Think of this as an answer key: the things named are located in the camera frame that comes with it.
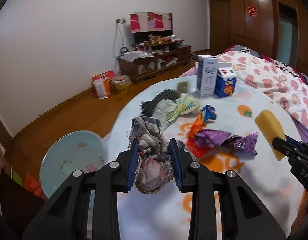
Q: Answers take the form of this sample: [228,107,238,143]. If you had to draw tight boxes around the yellow plastic bag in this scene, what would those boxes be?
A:
[153,93,200,131]

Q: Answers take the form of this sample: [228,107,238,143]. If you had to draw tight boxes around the yellow bucket with plastic bag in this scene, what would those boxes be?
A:
[112,74,132,94]

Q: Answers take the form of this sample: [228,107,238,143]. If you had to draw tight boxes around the red pink covered television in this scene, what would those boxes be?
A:
[130,12,172,33]

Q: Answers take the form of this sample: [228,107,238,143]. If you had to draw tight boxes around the dark wooden side cabinet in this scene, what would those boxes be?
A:
[0,170,45,239]

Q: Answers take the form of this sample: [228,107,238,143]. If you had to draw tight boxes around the heart-patterned white quilt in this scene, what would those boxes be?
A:
[178,45,308,133]

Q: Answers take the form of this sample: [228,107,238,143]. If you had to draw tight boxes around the black gold snack packet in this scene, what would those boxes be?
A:
[177,81,189,95]

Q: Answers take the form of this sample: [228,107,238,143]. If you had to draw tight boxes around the white cartoon tablecloth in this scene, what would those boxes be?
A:
[92,79,308,239]

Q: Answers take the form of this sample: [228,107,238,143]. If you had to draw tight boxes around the red double happiness decal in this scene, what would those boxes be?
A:
[246,4,257,18]

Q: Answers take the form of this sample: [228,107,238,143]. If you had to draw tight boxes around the hanging power cables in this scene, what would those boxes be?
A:
[112,23,130,73]

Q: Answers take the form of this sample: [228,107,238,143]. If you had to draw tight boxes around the blue orange crumpled wrapper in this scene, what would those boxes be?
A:
[186,105,217,159]

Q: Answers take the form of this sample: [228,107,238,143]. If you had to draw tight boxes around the orange white paper bag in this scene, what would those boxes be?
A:
[92,70,115,100]

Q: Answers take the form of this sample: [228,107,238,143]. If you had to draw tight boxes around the yellow sponge block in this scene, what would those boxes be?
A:
[255,109,287,161]

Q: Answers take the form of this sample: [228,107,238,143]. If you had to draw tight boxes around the wall power socket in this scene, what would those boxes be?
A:
[115,18,126,24]

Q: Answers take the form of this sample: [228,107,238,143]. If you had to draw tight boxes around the orange cloth on floor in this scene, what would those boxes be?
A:
[23,172,47,200]

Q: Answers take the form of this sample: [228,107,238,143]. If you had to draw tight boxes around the tall grey milk carton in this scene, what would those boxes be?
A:
[196,55,218,97]

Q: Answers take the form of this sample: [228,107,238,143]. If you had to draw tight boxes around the wooden tv cabinet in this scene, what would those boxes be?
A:
[118,40,191,83]

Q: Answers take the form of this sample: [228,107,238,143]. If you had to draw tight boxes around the light blue basin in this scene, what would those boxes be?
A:
[40,131,107,198]

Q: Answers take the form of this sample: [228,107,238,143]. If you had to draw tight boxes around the purple bed sheet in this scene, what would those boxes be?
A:
[292,118,308,143]

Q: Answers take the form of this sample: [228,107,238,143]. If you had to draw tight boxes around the blue gable-top drink carton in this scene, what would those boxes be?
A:
[214,67,236,98]

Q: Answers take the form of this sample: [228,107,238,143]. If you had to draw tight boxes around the brown wooden wardrobe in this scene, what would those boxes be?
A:
[207,0,308,76]

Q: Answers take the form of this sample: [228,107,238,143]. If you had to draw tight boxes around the grey patterned cloth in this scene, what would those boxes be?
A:
[126,116,195,195]

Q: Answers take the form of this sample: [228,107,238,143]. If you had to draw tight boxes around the purple snack wrapper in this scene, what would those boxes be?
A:
[194,128,258,156]

